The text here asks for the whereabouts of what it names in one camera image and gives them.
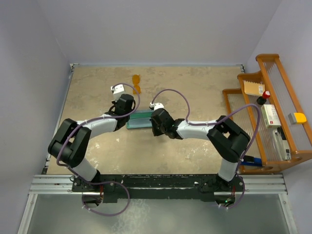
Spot blue-grey glasses case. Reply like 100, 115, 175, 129
126, 110, 153, 130

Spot orange sunglasses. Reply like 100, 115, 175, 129
132, 75, 141, 94

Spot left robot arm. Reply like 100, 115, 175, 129
48, 94, 136, 191

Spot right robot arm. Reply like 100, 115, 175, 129
151, 108, 251, 191

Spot blue black tool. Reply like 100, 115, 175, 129
241, 155, 263, 167

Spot brown cardboard envelope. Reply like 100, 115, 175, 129
243, 80, 265, 97

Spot red black bottle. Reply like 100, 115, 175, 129
256, 90, 271, 105

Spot wooden tiered rack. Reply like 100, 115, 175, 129
222, 54, 312, 174

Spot white red box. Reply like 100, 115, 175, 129
261, 104, 281, 129

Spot white black stapler device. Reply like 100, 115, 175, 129
273, 127, 292, 160

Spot yellow grey sponge block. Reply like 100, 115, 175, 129
288, 112, 307, 124

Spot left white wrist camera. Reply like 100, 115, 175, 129
111, 84, 126, 101

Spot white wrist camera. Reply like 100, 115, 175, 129
149, 102, 164, 111
111, 84, 126, 101

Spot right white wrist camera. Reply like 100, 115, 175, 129
149, 102, 164, 111

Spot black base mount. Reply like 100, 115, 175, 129
70, 174, 245, 204

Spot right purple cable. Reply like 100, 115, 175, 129
151, 89, 261, 210

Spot aluminium frame rail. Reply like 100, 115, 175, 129
28, 175, 288, 195

